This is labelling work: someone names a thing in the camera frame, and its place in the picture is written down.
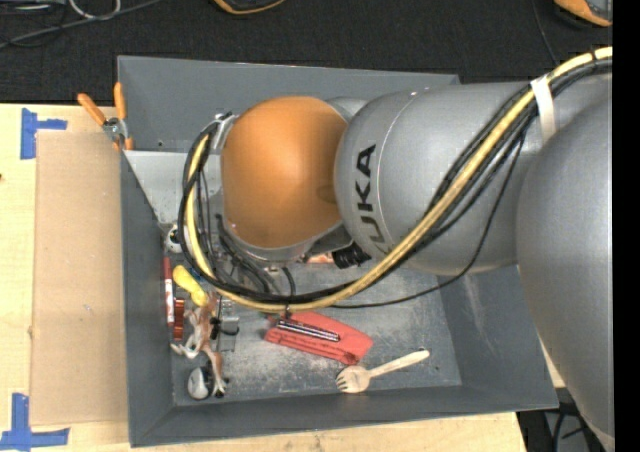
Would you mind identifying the grey and white computer mouse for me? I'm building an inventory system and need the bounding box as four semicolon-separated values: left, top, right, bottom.
186;366;214;401

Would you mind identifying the orange ribbed clip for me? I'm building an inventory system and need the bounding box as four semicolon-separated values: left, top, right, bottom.
172;297;188;342

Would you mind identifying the pale wooden fork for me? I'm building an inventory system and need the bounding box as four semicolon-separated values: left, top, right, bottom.
335;349;432;395

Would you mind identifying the dark metal rod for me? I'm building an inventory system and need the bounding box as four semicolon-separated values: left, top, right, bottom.
276;319;342;343

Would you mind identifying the brown cardboard board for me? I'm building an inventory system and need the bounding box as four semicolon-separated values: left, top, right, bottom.
28;129;132;429

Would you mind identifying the yellow toy banana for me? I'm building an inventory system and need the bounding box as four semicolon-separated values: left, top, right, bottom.
171;264;210;308

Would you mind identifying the red and white marker pen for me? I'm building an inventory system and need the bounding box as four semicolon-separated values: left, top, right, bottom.
162;255;176;328

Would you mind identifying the grey metal bin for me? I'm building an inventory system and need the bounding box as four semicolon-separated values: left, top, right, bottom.
115;54;561;449

